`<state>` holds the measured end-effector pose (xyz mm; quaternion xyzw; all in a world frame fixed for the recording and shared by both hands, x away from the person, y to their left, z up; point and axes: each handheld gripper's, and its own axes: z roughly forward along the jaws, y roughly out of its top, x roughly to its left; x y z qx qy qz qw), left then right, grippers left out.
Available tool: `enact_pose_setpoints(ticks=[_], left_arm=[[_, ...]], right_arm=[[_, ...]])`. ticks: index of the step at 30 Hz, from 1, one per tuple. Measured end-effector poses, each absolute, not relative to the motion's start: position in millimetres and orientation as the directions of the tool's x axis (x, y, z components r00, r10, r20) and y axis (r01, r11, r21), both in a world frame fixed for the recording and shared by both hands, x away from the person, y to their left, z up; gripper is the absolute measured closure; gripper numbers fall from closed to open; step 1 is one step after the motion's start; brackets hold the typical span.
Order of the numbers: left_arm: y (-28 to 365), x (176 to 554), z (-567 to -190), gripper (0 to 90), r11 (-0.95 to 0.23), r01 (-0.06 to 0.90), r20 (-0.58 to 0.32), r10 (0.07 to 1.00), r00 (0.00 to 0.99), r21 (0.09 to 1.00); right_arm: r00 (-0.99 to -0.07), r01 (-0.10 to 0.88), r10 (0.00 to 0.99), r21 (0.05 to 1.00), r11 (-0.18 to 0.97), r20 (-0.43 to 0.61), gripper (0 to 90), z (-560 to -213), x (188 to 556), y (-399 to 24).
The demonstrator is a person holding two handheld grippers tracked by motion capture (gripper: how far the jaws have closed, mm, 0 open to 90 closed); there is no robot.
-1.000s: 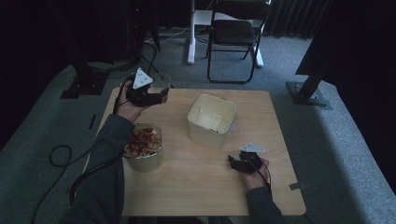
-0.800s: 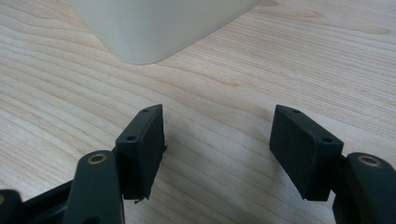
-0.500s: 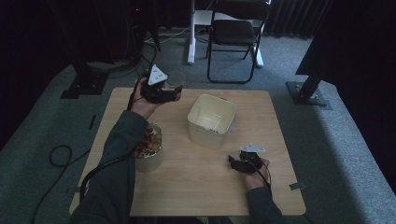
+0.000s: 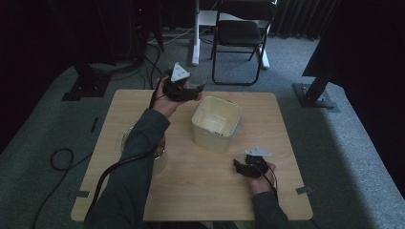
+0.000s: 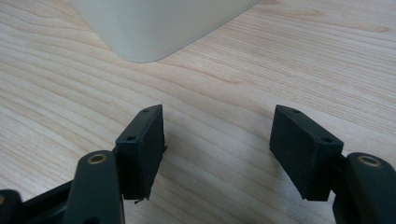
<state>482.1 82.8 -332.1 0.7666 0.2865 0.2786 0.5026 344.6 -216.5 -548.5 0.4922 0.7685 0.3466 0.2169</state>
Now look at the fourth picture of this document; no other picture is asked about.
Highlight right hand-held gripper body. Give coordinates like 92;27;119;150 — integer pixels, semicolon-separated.
245;146;273;179

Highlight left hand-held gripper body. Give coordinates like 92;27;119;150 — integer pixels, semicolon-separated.
162;62;196;103

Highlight cream square bin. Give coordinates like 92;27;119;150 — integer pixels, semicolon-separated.
191;95;244;154

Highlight cream bowl of food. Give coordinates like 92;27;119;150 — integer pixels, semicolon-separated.
119;125;168;177

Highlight person's left hand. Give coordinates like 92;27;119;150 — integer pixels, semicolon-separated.
152;75;189;118

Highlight person's right hand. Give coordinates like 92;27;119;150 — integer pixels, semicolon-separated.
247;161;277;196

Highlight black folding chair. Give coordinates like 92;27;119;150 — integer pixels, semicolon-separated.
211;0;279;87

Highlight black slanted stand with base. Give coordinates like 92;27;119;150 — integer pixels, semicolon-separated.
292;71;341;114

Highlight dark curtain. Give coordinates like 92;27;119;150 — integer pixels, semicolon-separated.
270;0;340;41

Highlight right hand-held gripper cable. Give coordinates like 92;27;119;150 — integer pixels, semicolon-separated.
257;164;280;200

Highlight black floor cables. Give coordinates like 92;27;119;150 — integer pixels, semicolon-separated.
139;41;180;92

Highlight white floor cable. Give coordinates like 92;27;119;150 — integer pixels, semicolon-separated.
148;26;196;46

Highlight black looped floor cable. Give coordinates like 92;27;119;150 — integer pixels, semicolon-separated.
31;147;94;229

